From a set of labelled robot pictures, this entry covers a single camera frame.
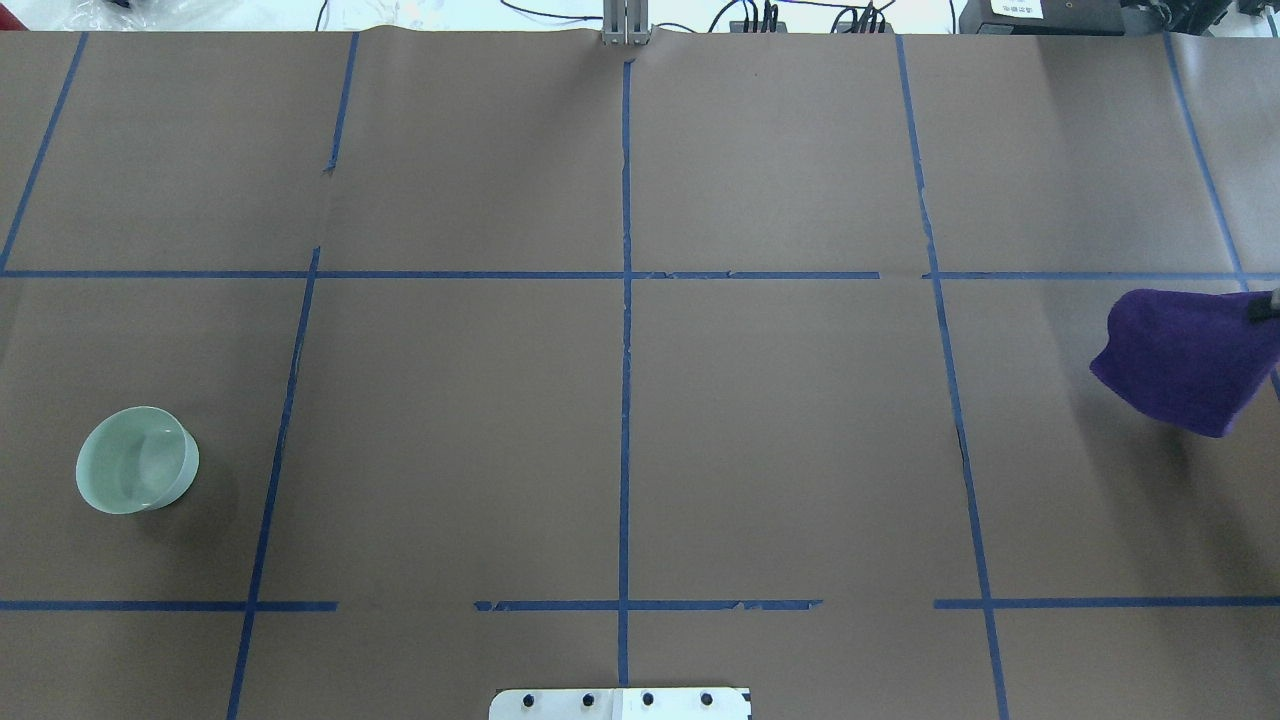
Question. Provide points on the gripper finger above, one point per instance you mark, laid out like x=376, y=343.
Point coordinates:
x=1264, y=307

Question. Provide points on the aluminium frame post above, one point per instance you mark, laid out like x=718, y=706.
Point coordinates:
x=626, y=23

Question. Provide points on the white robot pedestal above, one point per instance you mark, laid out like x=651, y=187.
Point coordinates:
x=623, y=703

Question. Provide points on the mint green bowl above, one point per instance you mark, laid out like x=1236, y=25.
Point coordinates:
x=137, y=460

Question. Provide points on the black power box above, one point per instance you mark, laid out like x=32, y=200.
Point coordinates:
x=1068, y=18

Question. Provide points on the purple microfibre cloth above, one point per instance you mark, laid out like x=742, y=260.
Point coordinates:
x=1190, y=359

